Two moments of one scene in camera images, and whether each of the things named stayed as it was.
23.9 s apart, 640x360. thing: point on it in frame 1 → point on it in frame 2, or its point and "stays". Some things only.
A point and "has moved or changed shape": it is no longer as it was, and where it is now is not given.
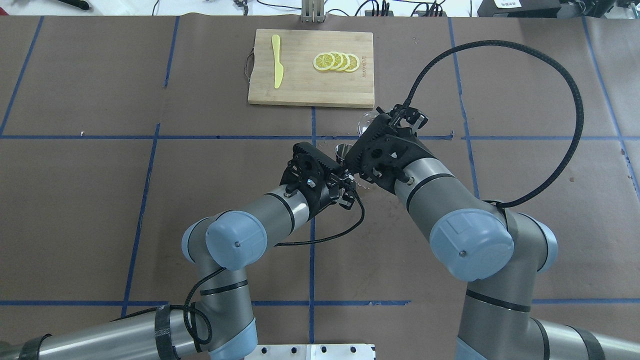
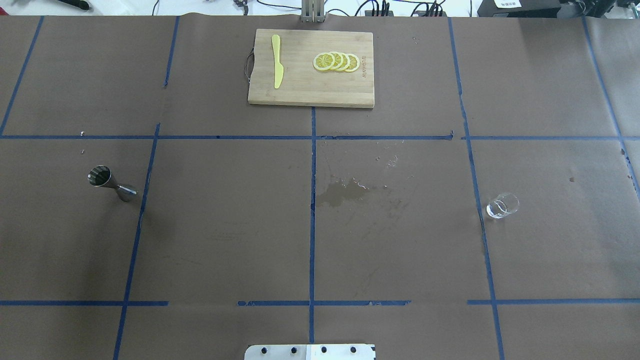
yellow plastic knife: (278, 68) stays
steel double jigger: (341, 151) → (100, 175)
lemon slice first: (323, 61) stays
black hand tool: (80, 4) stays
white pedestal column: (314, 352) stays
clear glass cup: (365, 120) has moved or changed shape
